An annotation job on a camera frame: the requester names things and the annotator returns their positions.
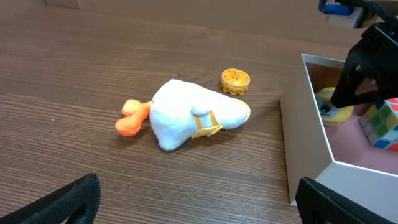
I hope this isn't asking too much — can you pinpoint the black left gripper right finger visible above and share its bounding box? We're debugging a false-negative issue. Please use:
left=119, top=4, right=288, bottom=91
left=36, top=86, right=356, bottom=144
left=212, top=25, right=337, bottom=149
left=295, top=177, right=393, bottom=224

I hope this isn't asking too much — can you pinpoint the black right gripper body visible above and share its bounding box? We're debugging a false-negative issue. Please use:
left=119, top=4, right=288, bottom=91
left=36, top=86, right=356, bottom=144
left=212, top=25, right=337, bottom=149
left=346, top=22, right=397, bottom=100

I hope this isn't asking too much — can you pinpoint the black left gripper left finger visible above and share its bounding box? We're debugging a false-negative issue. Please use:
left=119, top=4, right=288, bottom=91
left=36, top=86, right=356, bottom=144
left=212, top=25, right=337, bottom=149
left=1, top=174, right=101, bottom=224

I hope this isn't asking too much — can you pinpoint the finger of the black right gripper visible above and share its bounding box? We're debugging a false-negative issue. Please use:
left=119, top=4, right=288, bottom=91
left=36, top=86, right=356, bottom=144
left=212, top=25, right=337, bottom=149
left=330, top=58, right=386, bottom=108

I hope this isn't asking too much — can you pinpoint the yellow ball with grey stripes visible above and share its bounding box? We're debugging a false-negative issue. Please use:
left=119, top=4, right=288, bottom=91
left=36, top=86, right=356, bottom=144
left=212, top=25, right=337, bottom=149
left=315, top=87, right=354, bottom=126

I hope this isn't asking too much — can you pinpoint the colourful puzzle cube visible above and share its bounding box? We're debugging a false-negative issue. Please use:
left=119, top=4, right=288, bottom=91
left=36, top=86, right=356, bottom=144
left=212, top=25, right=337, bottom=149
left=359, top=98, right=398, bottom=151

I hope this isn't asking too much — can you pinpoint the white cardboard box pink inside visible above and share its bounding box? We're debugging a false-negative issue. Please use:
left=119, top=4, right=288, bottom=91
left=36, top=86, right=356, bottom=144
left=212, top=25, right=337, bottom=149
left=280, top=54, right=397, bottom=223

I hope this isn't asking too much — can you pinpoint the small orange round wheel toy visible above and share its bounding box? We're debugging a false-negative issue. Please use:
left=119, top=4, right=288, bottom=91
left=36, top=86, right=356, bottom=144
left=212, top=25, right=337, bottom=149
left=220, top=68, right=251, bottom=95

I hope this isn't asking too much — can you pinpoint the white plush duck toy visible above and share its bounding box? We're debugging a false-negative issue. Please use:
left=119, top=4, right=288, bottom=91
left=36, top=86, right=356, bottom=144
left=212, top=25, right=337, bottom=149
left=115, top=79, right=251, bottom=152

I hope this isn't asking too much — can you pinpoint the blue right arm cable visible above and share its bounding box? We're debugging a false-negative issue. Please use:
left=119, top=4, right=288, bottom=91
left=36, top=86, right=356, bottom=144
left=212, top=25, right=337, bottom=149
left=318, top=0, right=354, bottom=16

